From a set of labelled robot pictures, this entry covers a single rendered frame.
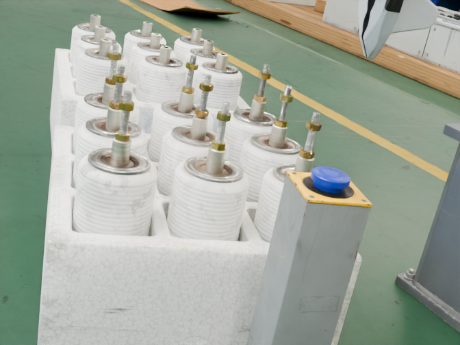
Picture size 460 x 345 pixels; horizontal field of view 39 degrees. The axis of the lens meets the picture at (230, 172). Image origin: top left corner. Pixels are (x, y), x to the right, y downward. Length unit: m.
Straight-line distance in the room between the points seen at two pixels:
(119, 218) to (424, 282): 0.60
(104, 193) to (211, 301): 0.19
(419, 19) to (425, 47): 2.51
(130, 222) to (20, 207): 0.47
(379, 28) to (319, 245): 0.22
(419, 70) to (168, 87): 1.90
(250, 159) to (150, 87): 0.42
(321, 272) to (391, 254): 0.64
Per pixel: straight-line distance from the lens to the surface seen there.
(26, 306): 0.97
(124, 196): 0.77
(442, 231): 1.14
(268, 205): 0.84
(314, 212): 0.64
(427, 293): 1.18
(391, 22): 0.61
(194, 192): 0.79
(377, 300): 1.15
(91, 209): 0.79
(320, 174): 0.66
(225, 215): 0.80
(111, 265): 0.78
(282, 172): 0.85
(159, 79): 1.29
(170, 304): 0.82
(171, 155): 0.91
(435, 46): 3.11
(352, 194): 0.67
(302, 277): 0.68
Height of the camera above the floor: 0.56
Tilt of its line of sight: 22 degrees down
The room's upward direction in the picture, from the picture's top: 11 degrees clockwise
